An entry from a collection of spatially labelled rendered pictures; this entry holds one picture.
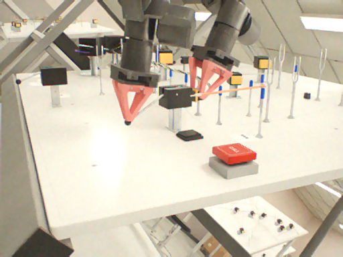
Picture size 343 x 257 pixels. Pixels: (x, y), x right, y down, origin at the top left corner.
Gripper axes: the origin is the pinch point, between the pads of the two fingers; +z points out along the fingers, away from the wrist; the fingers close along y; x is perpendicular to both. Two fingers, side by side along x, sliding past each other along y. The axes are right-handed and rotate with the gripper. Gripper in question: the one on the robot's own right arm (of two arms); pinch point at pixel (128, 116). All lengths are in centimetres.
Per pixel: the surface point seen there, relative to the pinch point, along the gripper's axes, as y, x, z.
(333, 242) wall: 605, -1003, 530
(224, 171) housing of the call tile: -24.4, -6.2, 1.9
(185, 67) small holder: 66, -49, -5
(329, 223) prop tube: -16, -46, 19
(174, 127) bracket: -0.8, -10.0, 1.8
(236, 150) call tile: -23.0, -8.8, -1.0
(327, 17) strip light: 217, -292, -62
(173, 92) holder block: -1.9, -7.9, -5.6
